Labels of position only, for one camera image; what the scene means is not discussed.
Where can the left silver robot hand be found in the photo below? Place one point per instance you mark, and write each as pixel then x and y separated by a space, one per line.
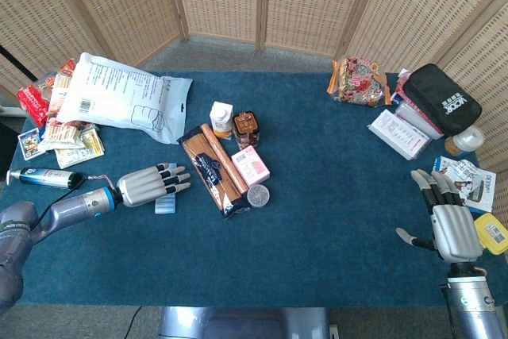
pixel 139 190

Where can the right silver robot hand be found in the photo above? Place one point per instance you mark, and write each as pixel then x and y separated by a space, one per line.
pixel 456 228

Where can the light blue packet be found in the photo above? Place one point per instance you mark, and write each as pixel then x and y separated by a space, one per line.
pixel 164 208

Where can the dark blue spaghetti pack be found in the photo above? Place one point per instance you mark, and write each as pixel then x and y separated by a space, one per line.
pixel 210 178

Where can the long brown stick box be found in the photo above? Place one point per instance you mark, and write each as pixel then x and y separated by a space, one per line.
pixel 224 156

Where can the pink box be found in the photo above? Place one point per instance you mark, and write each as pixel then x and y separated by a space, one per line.
pixel 251 165

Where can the round silver tin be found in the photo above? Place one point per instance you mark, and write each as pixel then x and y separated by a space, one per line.
pixel 259 196

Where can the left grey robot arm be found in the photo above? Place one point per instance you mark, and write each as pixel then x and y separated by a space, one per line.
pixel 71 208

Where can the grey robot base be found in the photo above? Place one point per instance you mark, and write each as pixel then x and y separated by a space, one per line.
pixel 242 323

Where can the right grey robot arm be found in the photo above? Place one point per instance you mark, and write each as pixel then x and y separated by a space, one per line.
pixel 472 307

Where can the yellow container with label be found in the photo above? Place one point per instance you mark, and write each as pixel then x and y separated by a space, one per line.
pixel 492 233

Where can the white blue printed package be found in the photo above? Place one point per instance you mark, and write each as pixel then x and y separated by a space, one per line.
pixel 474 184

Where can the yellow white sachet pack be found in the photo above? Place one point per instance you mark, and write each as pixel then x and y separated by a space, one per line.
pixel 81 152

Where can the clear biscuit stick pack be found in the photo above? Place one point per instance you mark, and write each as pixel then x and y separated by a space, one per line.
pixel 63 134

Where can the large white plastic bag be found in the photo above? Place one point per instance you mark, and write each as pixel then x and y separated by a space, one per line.
pixel 127 97

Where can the blue white tube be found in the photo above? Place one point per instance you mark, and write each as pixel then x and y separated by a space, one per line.
pixel 43 177

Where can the white orange drink carton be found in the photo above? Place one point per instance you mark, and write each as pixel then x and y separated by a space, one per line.
pixel 220 118

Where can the white printed box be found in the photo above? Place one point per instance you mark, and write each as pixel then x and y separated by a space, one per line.
pixel 399 134

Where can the small blue picture card pack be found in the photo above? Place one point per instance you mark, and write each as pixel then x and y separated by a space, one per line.
pixel 29 141

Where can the brown jar with orange lid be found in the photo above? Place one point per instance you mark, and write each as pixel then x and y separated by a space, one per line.
pixel 246 126

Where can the red snack packets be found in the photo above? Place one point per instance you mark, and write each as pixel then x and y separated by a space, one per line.
pixel 59 89

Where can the black zip pouch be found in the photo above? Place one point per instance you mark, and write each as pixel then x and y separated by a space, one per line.
pixel 442 97

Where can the red snack pack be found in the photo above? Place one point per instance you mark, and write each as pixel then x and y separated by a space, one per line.
pixel 31 102

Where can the blue felt table cover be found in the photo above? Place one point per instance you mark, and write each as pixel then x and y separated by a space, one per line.
pixel 317 236

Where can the colourful snack bag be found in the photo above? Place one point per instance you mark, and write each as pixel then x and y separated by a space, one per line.
pixel 359 81

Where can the wicker folding screen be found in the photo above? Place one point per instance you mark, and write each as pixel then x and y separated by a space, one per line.
pixel 317 1

